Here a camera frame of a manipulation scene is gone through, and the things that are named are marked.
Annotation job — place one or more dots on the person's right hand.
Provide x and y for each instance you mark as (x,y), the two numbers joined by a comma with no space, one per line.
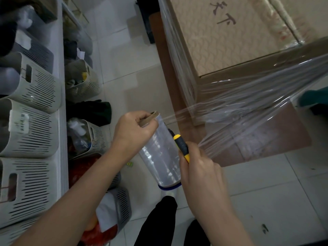
(202,181)

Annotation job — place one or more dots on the person's left hand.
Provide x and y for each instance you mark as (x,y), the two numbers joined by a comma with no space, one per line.
(130,133)

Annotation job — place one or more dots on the stretch film roll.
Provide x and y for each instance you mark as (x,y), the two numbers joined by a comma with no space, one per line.
(161,156)

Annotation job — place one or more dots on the yellow utility knife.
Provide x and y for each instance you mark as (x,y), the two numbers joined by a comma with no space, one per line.
(182,146)

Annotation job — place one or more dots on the brown cardboard box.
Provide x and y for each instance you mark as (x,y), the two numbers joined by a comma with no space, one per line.
(230,40)

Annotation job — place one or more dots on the person's left forearm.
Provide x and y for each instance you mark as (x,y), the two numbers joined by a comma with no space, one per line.
(71,202)

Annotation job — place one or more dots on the person's left white shoe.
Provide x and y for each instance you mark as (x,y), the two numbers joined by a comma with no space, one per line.
(169,193)

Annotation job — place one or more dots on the person's black trousers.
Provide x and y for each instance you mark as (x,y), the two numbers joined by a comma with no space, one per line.
(156,225)

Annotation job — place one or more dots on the small paper label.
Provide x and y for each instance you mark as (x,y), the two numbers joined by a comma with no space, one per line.
(130,163)

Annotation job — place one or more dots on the loose white slatted basket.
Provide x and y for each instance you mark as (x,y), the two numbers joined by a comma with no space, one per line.
(84,87)
(98,139)

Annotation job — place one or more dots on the grey plastic basket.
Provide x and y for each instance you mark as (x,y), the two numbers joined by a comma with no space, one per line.
(115,180)
(123,204)

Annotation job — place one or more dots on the red cloth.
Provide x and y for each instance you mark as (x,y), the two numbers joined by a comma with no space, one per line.
(82,169)

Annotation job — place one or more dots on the white storage rack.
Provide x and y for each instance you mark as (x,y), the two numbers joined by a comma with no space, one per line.
(60,151)

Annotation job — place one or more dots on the small dark scrap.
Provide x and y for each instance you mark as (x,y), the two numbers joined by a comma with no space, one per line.
(265,228)

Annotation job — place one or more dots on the white rack basket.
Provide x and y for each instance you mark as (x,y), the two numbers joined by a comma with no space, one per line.
(43,89)
(38,133)
(36,187)
(15,233)

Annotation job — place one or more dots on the brown wooden board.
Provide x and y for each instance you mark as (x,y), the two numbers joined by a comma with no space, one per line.
(282,130)

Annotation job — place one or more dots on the dark grey rack basket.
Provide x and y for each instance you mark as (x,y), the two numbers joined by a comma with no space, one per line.
(38,56)

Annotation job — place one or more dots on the dark low cabinet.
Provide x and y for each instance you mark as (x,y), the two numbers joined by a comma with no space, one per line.
(148,12)

